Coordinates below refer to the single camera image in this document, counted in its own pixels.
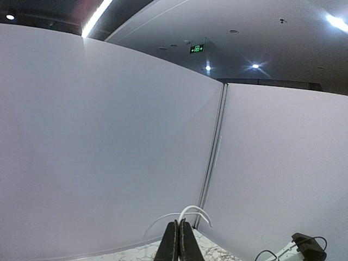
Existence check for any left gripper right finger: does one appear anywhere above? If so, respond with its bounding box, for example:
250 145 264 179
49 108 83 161
178 220 204 261

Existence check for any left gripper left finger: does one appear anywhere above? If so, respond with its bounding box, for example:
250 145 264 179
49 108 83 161
154 220 179 261

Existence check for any thin white cable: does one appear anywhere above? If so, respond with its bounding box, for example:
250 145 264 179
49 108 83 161
142 205 213 239

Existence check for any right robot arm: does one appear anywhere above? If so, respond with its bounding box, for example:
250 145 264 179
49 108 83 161
254 233 328 261

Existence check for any green exit sign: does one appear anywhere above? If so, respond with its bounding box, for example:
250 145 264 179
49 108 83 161
189 43 205 55

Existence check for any right corner post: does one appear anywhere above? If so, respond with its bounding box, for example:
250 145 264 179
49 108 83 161
194 83 231 229

